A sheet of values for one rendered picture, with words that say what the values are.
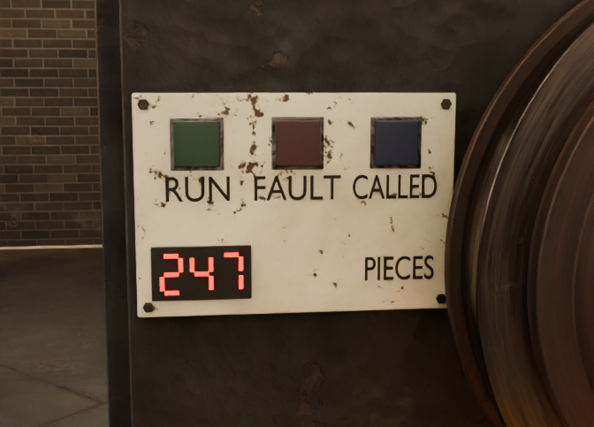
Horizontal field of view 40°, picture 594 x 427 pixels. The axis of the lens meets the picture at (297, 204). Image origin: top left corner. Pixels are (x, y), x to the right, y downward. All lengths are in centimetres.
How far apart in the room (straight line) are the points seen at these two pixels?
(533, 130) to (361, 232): 18
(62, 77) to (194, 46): 604
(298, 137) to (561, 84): 21
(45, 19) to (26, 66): 39
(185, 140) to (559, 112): 28
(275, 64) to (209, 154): 9
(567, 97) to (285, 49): 23
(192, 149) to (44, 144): 611
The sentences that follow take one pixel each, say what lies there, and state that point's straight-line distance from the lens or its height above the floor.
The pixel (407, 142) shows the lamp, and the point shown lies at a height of 120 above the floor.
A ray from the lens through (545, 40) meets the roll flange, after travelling 63.
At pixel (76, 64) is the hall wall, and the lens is 669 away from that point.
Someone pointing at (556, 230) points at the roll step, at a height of 115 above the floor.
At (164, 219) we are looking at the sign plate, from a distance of 66.
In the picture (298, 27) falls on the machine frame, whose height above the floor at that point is 129.
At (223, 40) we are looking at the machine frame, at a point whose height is 128.
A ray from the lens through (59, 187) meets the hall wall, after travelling 675.
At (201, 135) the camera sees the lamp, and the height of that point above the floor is 121.
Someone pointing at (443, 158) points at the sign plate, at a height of 119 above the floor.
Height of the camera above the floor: 124
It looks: 8 degrees down
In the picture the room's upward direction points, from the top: straight up
